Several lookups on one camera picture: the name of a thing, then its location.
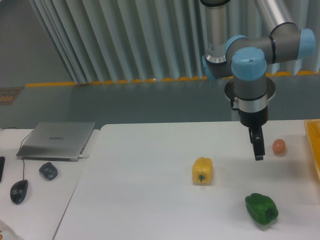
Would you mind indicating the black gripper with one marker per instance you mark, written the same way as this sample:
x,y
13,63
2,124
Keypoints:
x,y
255,120

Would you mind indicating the yellow bell pepper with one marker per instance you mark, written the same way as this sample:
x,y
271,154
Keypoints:
x,y
202,171

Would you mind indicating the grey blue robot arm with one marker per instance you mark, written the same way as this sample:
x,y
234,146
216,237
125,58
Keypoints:
x,y
245,60

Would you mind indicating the yellow plastic basket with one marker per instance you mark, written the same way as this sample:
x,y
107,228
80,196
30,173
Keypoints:
x,y
312,130

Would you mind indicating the green bell pepper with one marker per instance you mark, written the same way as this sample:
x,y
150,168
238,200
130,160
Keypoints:
x,y
261,208

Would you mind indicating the brown egg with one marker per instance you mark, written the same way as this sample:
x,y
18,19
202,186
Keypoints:
x,y
279,147

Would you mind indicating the silver laptop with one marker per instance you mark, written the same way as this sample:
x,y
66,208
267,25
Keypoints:
x,y
56,141

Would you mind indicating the dark grey earbuds case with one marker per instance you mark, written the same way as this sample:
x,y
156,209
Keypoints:
x,y
49,171

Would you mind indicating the black computer mouse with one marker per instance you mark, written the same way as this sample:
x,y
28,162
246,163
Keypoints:
x,y
18,191

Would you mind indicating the black flat device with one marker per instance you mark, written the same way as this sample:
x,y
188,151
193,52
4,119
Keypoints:
x,y
2,165

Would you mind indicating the white orange bag corner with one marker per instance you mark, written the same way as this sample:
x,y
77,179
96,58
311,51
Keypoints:
x,y
6,232

